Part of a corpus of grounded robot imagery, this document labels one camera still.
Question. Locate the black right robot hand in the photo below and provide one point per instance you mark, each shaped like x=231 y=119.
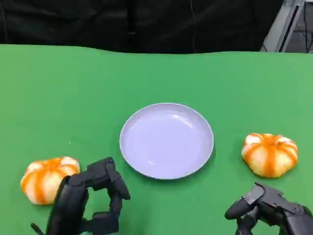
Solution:
x=276 y=210

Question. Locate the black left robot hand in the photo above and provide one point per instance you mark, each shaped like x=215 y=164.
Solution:
x=71 y=195

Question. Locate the orange and white bread roll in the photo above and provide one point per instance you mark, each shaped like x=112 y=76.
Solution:
x=269 y=156
x=41 y=178

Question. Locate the green table cloth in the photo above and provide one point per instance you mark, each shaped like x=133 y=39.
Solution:
x=73 y=98

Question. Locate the lilac plate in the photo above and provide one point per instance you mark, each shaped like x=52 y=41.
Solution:
x=166 y=142

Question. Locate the black backdrop cloth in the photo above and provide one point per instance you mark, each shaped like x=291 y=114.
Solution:
x=97 y=22

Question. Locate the grey metal frame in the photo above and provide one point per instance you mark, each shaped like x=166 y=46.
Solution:
x=288 y=19

